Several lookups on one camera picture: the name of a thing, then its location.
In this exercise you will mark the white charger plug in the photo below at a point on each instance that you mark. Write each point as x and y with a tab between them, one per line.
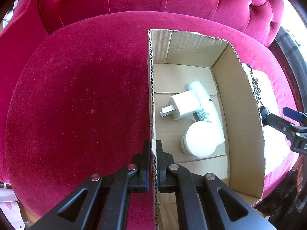
184	104

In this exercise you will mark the brown paper sheet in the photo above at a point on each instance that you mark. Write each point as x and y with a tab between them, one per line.
273	93

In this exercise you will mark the red velvet tufted sofa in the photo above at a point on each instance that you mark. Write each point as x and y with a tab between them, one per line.
72	100

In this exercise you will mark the white pink printed cloth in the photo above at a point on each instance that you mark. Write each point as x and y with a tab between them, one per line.
9	208

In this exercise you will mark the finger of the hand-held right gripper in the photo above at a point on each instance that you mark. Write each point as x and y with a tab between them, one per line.
278	122
291	113

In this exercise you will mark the cardboard box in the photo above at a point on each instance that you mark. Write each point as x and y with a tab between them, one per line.
182	75

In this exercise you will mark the white round jar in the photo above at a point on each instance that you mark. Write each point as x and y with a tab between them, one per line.
199	140

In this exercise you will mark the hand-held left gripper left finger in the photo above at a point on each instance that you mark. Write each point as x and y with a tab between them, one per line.
144	172

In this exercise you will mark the person's plaid trousers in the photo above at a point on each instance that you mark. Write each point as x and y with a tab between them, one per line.
283	196

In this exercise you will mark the pale blue bottle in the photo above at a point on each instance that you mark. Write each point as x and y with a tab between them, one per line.
211	115

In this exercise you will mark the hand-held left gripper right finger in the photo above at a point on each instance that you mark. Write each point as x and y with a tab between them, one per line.
160	172

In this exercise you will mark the grey plaid blanket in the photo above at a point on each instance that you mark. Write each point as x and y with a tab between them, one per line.
295	60

